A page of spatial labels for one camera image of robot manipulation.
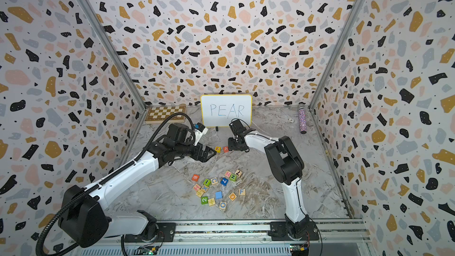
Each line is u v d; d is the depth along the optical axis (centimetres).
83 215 40
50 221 35
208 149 72
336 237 76
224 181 88
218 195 84
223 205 80
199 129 72
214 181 88
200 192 84
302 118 113
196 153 71
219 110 103
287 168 55
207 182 87
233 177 88
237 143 76
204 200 82
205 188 85
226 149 100
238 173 90
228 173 90
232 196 83
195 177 89
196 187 85
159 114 114
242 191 84
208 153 72
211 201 81
